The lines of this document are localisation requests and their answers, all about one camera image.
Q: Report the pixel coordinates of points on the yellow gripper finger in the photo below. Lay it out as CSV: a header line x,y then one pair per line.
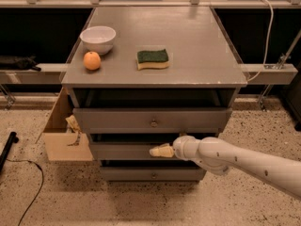
x,y
164,150

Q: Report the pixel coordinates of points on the grey drawer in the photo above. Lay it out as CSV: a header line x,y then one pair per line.
x,y
151,121
125,151
152,174

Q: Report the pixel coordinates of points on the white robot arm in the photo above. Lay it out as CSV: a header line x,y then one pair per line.
x,y
217,156

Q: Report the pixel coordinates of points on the grey top drawer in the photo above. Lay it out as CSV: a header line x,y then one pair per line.
x,y
151,121

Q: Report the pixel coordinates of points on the grey bottom drawer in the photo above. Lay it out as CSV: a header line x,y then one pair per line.
x,y
152,174

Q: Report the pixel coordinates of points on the grey drawer cabinet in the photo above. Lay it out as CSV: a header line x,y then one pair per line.
x,y
202,71

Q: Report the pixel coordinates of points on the green yellow sponge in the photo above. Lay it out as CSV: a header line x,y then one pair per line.
x,y
147,59

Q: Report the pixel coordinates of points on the crumpled yellow paper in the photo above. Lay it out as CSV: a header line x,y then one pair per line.
x,y
73,126

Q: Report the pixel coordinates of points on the cardboard box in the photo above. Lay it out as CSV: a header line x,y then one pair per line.
x,y
62,142

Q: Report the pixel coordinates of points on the orange fruit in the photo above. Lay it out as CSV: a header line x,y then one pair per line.
x,y
92,61

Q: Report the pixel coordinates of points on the white bowl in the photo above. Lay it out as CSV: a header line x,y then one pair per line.
x,y
99,39

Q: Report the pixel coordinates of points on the black pole base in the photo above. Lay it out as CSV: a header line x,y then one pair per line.
x,y
12,138

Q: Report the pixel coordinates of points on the black cloth on shelf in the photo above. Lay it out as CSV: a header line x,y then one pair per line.
x,y
19,63

